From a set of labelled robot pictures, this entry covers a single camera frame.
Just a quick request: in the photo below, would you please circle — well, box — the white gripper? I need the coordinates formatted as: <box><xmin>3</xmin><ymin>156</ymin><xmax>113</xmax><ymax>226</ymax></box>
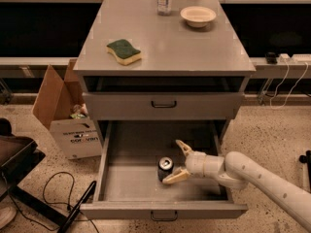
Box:
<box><xmin>162</xmin><ymin>140</ymin><xmax>225</xmax><ymax>184</ymax></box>

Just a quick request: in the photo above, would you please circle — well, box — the blue pepsi can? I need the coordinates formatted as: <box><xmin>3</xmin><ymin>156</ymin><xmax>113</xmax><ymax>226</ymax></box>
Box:
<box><xmin>157</xmin><ymin>156</ymin><xmax>174</xmax><ymax>182</ymax></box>

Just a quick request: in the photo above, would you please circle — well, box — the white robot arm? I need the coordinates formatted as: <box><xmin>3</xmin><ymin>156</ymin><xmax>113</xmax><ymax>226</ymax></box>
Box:
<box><xmin>162</xmin><ymin>140</ymin><xmax>311</xmax><ymax>232</ymax></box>

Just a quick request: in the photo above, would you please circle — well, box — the open grey lower drawer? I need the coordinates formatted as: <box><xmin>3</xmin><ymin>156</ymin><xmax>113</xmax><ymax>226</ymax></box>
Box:
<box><xmin>81</xmin><ymin>120</ymin><xmax>248</xmax><ymax>221</ymax></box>

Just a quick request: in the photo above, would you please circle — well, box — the closed grey upper drawer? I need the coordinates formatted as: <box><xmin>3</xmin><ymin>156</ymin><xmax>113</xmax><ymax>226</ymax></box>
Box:
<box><xmin>83</xmin><ymin>92</ymin><xmax>244</xmax><ymax>120</ymax></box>

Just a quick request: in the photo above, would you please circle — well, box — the grey drawer cabinet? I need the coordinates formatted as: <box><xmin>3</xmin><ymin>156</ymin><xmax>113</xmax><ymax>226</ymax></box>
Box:
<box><xmin>74</xmin><ymin>0</ymin><xmax>255</xmax><ymax>137</ymax></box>

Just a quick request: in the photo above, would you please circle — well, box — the black caster wheel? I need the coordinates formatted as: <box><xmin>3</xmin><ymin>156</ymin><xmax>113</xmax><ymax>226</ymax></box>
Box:
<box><xmin>298</xmin><ymin>150</ymin><xmax>311</xmax><ymax>192</ymax></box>

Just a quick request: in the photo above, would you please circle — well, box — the green yellow sponge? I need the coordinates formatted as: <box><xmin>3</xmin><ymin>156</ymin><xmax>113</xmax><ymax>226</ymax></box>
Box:
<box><xmin>106</xmin><ymin>39</ymin><xmax>142</xmax><ymax>66</ymax></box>

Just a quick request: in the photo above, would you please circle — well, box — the open cardboard box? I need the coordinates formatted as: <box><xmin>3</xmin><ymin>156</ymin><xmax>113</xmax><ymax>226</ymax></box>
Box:
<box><xmin>32</xmin><ymin>60</ymin><xmax>101</xmax><ymax>159</ymax></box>

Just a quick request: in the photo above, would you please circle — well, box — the black power adapter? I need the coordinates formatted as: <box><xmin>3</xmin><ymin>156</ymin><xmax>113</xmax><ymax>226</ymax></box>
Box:
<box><xmin>265</xmin><ymin>52</ymin><xmax>277</xmax><ymax>64</ymax></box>

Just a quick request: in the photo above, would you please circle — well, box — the white bowl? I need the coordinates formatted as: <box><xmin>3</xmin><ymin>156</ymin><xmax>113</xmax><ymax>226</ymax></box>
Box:
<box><xmin>180</xmin><ymin>6</ymin><xmax>216</xmax><ymax>28</ymax></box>

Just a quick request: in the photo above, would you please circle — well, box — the black chair base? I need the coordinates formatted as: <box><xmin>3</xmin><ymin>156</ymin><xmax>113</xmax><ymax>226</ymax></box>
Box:
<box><xmin>0</xmin><ymin>117</ymin><xmax>96</xmax><ymax>233</ymax></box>

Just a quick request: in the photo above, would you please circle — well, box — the white cable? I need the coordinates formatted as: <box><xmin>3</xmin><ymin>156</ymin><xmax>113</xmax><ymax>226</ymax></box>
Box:
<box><xmin>269</xmin><ymin>60</ymin><xmax>310</xmax><ymax>110</ymax></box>

